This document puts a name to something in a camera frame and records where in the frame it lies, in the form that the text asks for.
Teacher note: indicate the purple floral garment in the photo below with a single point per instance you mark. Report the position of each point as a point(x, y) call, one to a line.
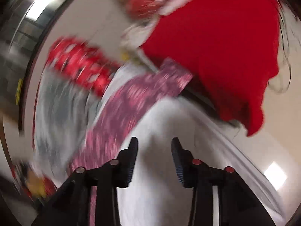
point(143, 104)

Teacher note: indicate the grey floral pillow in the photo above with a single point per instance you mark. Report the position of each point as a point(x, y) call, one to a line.
point(63, 114)

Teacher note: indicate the red patterned blanket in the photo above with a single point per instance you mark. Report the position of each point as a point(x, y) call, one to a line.
point(83, 64)

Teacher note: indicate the white bed mattress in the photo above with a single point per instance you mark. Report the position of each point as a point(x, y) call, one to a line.
point(229, 188)

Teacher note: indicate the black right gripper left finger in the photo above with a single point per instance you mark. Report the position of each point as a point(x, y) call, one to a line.
point(125, 167)

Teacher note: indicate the red cloth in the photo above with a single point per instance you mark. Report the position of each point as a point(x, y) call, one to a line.
point(230, 47)

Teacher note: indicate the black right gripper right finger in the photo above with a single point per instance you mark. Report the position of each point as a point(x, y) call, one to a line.
point(183, 164)

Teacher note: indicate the dark window with grille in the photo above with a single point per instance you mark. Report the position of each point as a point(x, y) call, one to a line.
point(22, 25)

